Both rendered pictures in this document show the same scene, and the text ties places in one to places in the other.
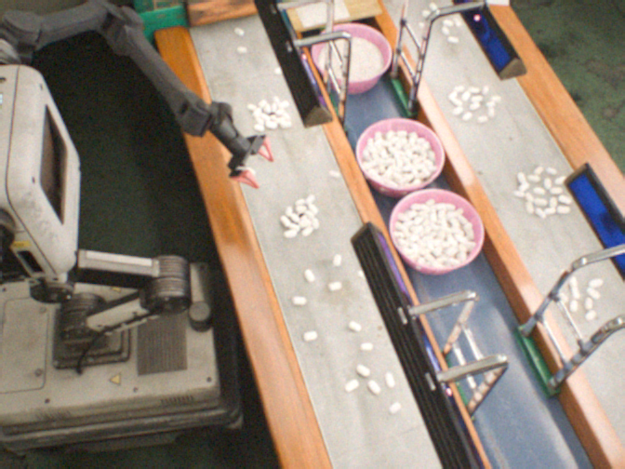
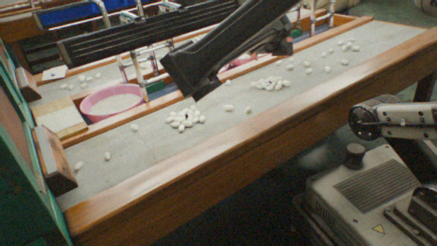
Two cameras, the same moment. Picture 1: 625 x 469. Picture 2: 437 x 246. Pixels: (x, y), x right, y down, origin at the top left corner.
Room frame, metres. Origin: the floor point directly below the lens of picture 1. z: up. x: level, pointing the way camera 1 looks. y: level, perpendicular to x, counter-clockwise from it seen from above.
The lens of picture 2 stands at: (1.50, 1.10, 1.33)
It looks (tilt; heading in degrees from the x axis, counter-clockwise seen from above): 33 degrees down; 260
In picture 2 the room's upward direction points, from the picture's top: 8 degrees counter-clockwise
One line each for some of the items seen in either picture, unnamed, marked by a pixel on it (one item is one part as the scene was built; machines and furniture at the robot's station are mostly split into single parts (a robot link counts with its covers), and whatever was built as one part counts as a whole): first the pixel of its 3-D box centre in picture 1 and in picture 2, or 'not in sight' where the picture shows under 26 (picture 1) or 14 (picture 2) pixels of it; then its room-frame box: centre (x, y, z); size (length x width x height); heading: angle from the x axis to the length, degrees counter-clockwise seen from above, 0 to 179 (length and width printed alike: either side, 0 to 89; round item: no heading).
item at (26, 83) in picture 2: not in sight; (26, 83); (2.08, -0.34, 0.83); 0.30 x 0.06 x 0.07; 110
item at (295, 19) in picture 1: (330, 7); (58, 117); (1.92, -0.03, 0.77); 0.33 x 0.15 x 0.01; 110
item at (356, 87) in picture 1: (351, 61); (116, 107); (1.71, -0.11, 0.72); 0.27 x 0.27 x 0.10
